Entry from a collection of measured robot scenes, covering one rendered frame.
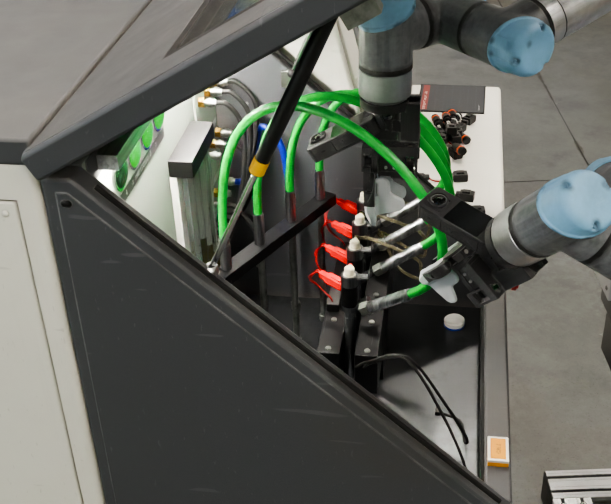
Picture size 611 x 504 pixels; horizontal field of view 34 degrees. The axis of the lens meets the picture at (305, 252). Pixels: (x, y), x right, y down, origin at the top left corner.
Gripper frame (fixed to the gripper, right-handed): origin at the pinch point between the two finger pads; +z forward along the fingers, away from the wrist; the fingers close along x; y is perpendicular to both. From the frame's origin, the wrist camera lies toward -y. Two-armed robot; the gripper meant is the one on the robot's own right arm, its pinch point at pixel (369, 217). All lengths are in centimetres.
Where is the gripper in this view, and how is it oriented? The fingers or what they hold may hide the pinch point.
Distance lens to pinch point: 152.3
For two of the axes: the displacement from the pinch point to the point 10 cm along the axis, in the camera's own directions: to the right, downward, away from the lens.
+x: 1.5, -5.4, 8.3
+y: 9.9, 0.6, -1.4
